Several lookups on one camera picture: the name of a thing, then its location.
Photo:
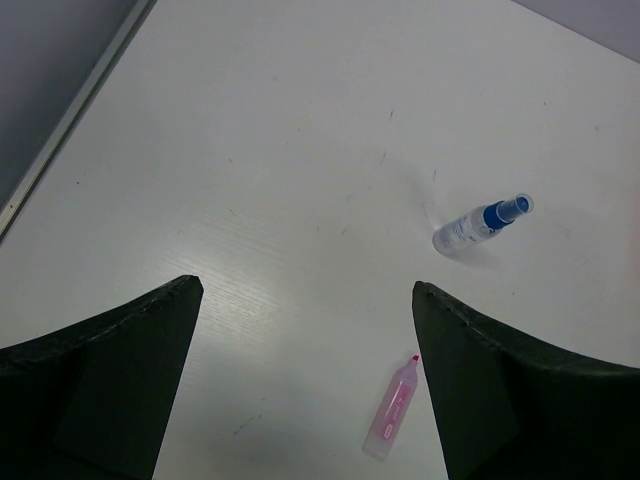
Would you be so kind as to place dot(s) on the clear blue-cap spray bottle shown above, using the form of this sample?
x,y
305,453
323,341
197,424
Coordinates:
x,y
481,224

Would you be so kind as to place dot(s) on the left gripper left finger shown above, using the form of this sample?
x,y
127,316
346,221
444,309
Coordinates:
x,y
93,400

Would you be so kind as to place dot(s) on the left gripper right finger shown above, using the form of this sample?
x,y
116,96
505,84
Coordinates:
x,y
510,406

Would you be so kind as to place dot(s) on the pink highlighter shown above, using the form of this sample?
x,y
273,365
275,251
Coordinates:
x,y
392,410

